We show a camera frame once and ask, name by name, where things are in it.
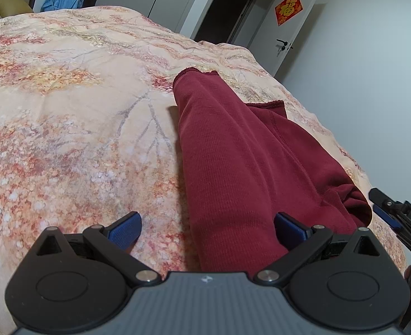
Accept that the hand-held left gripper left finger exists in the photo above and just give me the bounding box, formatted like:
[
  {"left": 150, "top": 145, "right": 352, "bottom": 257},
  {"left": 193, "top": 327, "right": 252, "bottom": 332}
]
[{"left": 34, "top": 211, "right": 163, "bottom": 285}]

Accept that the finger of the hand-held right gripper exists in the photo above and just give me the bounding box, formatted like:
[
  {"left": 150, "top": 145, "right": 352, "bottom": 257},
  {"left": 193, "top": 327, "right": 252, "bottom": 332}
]
[{"left": 369, "top": 188, "right": 402, "bottom": 231}]

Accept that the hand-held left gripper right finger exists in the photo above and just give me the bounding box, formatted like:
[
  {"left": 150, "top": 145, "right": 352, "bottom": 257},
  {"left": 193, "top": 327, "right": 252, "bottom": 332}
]
[{"left": 254, "top": 211, "right": 384, "bottom": 285}]

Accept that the maroon long-sleeve shirt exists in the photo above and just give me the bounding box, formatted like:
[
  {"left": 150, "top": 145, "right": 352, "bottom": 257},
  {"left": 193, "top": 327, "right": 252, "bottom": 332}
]
[{"left": 172, "top": 67, "right": 373, "bottom": 275}]

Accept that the floral beige blanket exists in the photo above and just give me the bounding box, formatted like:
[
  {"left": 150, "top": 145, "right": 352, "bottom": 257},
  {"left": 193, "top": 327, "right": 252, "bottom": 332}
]
[{"left": 0, "top": 6, "right": 410, "bottom": 329}]

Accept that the white door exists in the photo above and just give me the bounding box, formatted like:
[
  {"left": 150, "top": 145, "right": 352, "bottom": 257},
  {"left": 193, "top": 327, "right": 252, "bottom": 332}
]
[{"left": 249, "top": 0, "right": 323, "bottom": 78}]

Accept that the red door decoration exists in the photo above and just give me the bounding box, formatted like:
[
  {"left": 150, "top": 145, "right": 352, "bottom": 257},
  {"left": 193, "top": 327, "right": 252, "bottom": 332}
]
[{"left": 274, "top": 0, "right": 303, "bottom": 26}]

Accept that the white wardrobe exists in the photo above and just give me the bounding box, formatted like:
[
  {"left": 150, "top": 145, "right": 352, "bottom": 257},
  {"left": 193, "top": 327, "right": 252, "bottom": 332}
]
[{"left": 94, "top": 0, "right": 231, "bottom": 41}]

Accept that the black door handle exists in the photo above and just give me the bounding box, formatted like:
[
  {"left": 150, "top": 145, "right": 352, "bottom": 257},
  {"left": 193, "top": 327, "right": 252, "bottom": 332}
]
[{"left": 276, "top": 38, "right": 294, "bottom": 54}]

